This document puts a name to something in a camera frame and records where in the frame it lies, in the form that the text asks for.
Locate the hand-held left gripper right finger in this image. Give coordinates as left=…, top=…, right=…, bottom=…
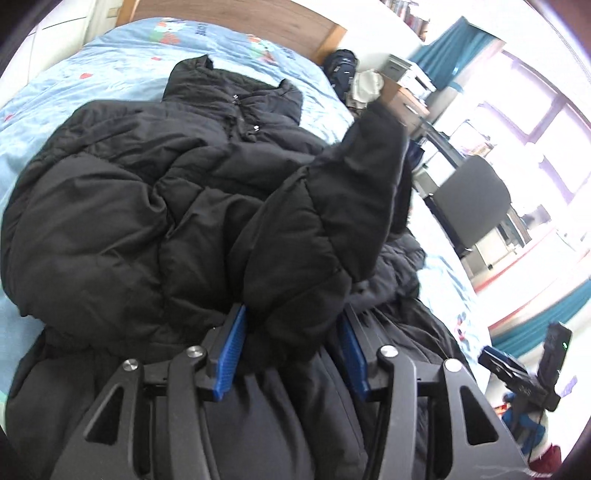
left=337, top=307, right=532, bottom=480

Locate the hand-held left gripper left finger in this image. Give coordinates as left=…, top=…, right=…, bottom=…
left=55, top=302, right=250, bottom=480

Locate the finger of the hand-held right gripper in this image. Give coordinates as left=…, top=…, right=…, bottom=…
left=478, top=347, right=528, bottom=380

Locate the black puffer jacket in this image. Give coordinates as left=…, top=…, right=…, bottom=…
left=0, top=54, right=490, bottom=480

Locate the teal curtain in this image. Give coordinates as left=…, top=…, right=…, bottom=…
left=489, top=291, right=591, bottom=361
left=410, top=16, right=506, bottom=90

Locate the grey upholstered chair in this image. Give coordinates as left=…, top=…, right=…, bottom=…
left=425, top=154, right=532, bottom=259

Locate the dark blue tote bag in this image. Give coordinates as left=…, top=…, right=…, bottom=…
left=406, top=138, right=426, bottom=172

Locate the glass desk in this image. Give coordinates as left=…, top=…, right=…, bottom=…
left=416, top=115, right=468, bottom=160

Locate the wooden dresser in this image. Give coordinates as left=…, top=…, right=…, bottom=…
left=376, top=76, right=431, bottom=139

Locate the beige crumpled cloth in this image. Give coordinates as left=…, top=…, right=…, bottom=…
left=347, top=69, right=385, bottom=109

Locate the white printer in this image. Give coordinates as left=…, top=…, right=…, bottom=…
left=399, top=65, right=435, bottom=93

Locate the black backpack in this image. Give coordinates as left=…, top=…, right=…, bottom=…
left=323, top=48, right=360, bottom=100

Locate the grey storage box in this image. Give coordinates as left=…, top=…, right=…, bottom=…
left=383, top=54, right=414, bottom=77

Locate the bed with light blue sheet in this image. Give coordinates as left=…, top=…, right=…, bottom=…
left=0, top=17, right=492, bottom=402

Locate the wooden headboard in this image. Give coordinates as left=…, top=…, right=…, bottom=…
left=115, top=0, right=348, bottom=65

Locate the row of books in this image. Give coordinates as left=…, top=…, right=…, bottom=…
left=392, top=0, right=431, bottom=40

